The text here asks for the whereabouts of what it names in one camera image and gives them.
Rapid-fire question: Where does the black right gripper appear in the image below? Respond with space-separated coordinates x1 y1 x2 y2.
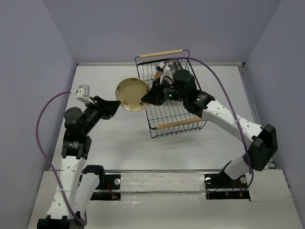
142 77 187 106

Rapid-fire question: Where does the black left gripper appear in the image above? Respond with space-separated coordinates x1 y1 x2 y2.
81 96 122 135

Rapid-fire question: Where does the woven tan plate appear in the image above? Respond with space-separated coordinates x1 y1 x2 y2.
154 72 161 80

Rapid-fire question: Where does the beige floral plate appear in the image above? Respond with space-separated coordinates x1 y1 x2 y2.
115 78 151 112

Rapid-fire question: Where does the black wire dish rack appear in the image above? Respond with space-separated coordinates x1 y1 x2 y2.
135 54 206 138

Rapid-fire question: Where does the black rimmed silver plate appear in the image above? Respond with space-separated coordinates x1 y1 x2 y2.
173 60 183 71

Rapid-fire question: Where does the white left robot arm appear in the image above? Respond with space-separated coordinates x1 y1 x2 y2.
37 96 121 229

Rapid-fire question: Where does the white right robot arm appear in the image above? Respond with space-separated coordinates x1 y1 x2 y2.
141 70 278 187

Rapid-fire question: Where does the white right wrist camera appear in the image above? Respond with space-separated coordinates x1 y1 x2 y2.
155 62 175 84

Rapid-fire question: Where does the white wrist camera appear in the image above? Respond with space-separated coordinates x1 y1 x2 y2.
155 62 175 84
70 85 93 104

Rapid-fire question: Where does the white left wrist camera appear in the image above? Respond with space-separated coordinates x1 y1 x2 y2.
70 85 93 104

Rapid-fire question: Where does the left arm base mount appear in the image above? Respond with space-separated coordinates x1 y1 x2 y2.
91 174 121 201

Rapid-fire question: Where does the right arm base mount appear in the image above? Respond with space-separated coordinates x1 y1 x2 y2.
203 173 250 200

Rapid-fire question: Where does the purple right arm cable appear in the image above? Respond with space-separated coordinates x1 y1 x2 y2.
163 57 254 191

